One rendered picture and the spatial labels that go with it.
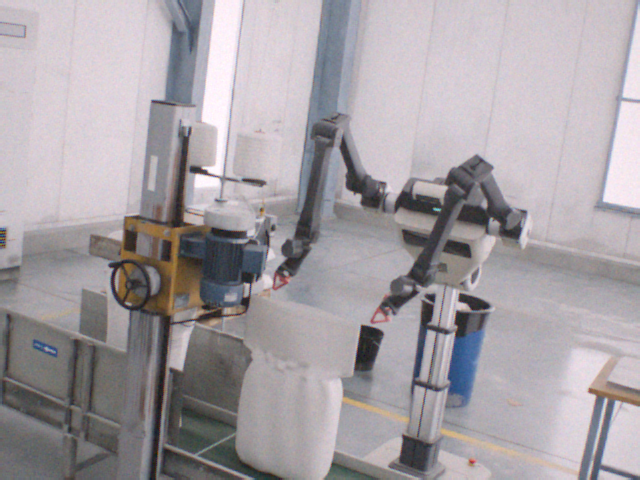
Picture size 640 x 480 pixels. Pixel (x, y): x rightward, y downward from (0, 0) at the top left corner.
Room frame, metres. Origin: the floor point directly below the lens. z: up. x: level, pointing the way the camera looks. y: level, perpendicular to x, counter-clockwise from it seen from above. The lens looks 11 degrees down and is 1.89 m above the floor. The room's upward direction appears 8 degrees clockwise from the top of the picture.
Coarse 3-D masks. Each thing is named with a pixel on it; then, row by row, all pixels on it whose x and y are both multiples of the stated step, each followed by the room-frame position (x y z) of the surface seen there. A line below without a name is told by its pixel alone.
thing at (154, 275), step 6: (132, 270) 2.80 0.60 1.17; (138, 270) 2.80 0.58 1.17; (150, 270) 2.79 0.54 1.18; (156, 270) 2.81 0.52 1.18; (132, 276) 2.81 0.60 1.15; (138, 276) 2.79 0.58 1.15; (150, 276) 2.77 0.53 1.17; (156, 276) 2.79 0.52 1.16; (144, 282) 2.78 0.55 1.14; (156, 282) 2.78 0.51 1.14; (138, 288) 2.79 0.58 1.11; (144, 288) 2.78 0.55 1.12; (156, 288) 2.79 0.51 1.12; (138, 294) 2.79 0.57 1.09; (144, 294) 2.78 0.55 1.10
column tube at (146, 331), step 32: (160, 128) 2.84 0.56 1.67; (160, 160) 2.84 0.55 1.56; (160, 192) 2.83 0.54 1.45; (160, 224) 2.82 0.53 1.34; (160, 256) 2.82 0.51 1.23; (160, 320) 2.85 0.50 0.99; (128, 352) 2.87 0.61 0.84; (160, 352) 2.87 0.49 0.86; (128, 384) 2.86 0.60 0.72; (128, 416) 2.85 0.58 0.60; (128, 448) 2.85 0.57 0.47; (160, 448) 2.91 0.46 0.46
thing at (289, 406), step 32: (256, 320) 3.13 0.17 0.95; (288, 320) 3.01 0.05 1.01; (320, 320) 2.97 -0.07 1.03; (256, 352) 3.09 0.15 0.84; (288, 352) 3.00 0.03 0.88; (320, 352) 2.97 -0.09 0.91; (352, 352) 2.94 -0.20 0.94; (256, 384) 3.03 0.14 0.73; (288, 384) 2.96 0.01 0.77; (320, 384) 2.93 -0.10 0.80; (256, 416) 3.01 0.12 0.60; (288, 416) 2.95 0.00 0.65; (320, 416) 2.91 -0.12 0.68; (256, 448) 3.00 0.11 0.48; (288, 448) 2.94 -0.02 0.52; (320, 448) 2.91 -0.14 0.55
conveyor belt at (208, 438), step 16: (192, 416) 3.44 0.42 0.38; (192, 432) 3.27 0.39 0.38; (208, 432) 3.29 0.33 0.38; (224, 432) 3.32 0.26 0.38; (192, 448) 3.12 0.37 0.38; (208, 448) 3.14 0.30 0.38; (224, 448) 3.16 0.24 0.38; (224, 464) 3.02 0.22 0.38; (240, 464) 3.04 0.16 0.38; (336, 464) 3.15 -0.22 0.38
